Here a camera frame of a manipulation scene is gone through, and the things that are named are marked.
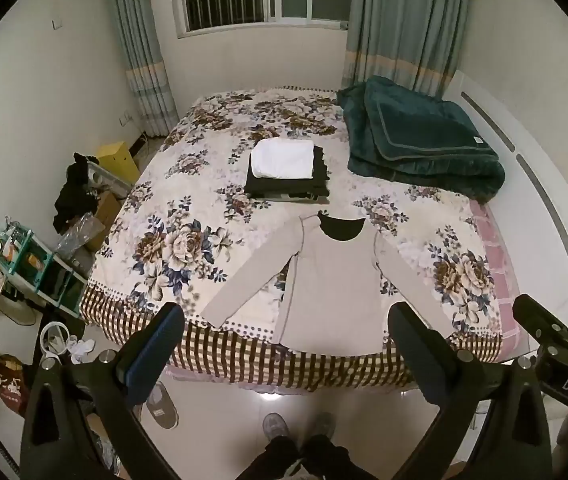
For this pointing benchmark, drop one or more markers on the wall socket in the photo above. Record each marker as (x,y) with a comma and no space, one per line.
(125,120)

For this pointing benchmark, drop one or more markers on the white headboard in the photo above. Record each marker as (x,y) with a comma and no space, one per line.
(539,135)

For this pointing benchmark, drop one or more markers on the dark green folded blanket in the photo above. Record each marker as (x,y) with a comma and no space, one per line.
(414,135)

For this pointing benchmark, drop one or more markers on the black clothes heap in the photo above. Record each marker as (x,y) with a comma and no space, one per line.
(74,192)

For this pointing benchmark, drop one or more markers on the clear plastic bag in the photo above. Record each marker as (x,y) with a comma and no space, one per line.
(77,240)

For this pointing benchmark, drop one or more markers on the white round appliance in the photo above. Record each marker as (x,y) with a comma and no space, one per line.
(52,342)

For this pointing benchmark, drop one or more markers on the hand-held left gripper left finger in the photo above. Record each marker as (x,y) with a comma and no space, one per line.
(156,347)

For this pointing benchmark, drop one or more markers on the white crumpled cloth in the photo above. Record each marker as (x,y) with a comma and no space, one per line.
(81,351)

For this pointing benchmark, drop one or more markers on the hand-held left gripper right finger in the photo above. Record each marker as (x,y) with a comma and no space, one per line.
(414,355)

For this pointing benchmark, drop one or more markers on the wall switch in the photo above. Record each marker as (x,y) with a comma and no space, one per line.
(57,24)

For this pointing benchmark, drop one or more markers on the teal storage rack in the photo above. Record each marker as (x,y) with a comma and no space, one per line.
(38,270)

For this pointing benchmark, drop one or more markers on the person's right shoe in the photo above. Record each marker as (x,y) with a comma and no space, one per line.
(323,425)

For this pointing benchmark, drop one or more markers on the pink checked sheet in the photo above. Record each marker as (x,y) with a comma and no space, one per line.
(503,285)

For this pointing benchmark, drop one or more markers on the folded black garments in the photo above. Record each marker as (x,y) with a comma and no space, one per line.
(284,189)

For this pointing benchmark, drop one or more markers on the person's black trousers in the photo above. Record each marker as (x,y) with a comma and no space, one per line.
(314,460)

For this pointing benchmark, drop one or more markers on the grey-green curtain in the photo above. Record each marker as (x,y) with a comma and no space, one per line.
(404,20)
(138,35)

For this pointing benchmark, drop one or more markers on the folded white garment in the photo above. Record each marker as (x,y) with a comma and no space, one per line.
(284,159)

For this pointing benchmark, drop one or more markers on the brown printed bag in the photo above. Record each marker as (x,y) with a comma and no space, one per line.
(6,385)

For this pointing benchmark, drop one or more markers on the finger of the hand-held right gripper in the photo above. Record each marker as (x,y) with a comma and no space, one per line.
(539,317)

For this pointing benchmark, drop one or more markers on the person's left shoe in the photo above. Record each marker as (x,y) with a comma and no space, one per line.
(275,427)

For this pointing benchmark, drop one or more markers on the person's shoe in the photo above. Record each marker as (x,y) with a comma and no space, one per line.
(275,427)
(323,425)

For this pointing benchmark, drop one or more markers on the grey slipper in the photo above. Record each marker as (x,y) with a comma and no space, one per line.
(162,405)

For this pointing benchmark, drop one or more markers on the beige long-sleeve shirt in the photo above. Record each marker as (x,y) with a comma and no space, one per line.
(334,282)

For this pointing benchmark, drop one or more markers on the yellow box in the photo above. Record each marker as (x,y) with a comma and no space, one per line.
(116,160)

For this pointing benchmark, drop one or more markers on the floral bed sheet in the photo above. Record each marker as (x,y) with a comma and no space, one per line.
(203,200)

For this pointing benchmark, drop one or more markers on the cardboard box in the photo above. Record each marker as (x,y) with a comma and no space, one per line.
(106,212)

